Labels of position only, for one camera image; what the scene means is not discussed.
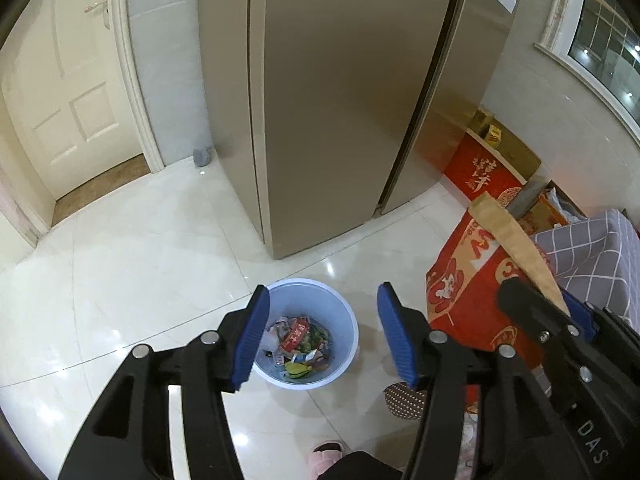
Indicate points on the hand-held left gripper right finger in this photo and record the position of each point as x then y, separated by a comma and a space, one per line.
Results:
400, 340

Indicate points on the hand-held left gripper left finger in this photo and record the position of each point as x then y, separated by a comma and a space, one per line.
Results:
250, 340

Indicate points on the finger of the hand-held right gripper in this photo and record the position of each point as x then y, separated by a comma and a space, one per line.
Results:
530, 310
582, 320

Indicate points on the pile of mixed wrappers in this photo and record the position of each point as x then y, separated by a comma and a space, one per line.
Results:
297, 345

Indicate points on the red printed paper bag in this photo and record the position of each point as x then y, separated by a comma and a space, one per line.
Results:
475, 285

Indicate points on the blue plastic bin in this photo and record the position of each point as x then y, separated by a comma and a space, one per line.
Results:
330, 310

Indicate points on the brown dotted cushion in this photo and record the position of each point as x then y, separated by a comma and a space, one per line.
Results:
405, 400

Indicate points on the grey checked tablecloth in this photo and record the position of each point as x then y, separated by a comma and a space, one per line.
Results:
600, 250

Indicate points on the orange printed box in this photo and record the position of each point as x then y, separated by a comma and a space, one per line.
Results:
547, 215

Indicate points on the clear plastic bag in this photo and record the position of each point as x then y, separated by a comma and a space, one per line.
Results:
567, 205

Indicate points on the person's black clothing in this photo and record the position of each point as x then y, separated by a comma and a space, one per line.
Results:
355, 467

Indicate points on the pink slipper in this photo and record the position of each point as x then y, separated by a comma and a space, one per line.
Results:
326, 455

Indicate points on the red gift box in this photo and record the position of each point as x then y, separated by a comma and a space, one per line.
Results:
475, 170

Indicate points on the small yellow box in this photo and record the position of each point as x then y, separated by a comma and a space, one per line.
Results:
492, 136

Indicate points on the small grey floor object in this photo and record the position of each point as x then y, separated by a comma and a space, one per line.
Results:
201, 156

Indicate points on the small tan cardboard box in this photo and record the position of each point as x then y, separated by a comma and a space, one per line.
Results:
482, 121

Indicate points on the bronze two-door refrigerator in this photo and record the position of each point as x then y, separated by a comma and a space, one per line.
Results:
340, 110

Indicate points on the white framed sliding window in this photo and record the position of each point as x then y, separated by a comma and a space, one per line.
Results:
610, 50

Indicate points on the white panel door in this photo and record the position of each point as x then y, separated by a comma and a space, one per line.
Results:
75, 85

